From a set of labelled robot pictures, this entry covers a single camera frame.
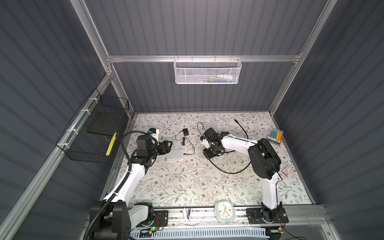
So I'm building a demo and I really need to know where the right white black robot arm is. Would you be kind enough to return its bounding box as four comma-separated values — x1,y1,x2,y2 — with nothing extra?
201,128,289,224

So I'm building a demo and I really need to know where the black wire wall basket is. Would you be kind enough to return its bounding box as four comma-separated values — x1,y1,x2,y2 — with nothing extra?
57,90,130,164

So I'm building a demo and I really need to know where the black power adapter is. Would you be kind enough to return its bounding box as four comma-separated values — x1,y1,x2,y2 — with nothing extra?
175,128,196,156

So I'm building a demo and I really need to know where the small red white card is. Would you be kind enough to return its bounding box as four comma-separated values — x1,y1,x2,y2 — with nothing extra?
282,165,295,177

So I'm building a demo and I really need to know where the yellow black striped marker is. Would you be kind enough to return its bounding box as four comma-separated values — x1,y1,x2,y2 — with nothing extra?
106,132,118,156

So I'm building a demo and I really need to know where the floral patterned table mat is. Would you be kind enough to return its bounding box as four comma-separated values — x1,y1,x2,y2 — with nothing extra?
107,112,313,208

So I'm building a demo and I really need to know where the pack of coloured markers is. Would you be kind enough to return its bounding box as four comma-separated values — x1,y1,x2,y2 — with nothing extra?
267,128,284,145

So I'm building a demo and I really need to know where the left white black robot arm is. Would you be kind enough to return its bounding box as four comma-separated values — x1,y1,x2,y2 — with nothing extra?
83,128,173,240

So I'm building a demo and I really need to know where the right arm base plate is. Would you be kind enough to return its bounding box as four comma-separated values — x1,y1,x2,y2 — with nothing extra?
246,206,289,225

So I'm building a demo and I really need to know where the long black cable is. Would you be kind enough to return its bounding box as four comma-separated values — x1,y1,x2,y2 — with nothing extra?
206,119,252,175

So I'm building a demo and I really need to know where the white wire mesh basket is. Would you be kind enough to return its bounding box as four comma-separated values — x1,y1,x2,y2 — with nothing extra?
173,57,242,85

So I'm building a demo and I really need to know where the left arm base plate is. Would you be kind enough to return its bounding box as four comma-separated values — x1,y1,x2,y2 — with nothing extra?
150,210,169,227

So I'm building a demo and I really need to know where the white ventilated cable duct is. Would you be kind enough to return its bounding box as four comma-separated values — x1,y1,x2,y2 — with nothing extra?
130,227,270,240

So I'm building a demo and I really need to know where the mint green alarm clock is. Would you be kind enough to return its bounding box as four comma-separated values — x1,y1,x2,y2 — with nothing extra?
214,200,236,224

